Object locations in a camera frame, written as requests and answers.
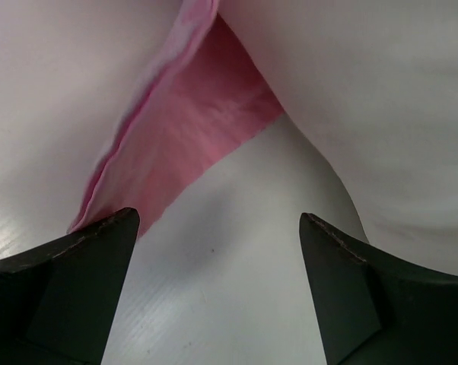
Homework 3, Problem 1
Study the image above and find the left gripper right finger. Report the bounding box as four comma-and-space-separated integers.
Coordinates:
299, 214, 458, 364

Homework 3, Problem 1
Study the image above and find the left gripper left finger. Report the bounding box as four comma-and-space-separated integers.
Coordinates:
0, 208, 140, 364

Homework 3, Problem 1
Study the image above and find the white pillow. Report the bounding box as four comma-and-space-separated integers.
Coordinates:
0, 1, 458, 275

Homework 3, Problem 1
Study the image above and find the pink pillowcase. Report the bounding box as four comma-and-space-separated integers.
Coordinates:
70, 1, 283, 234

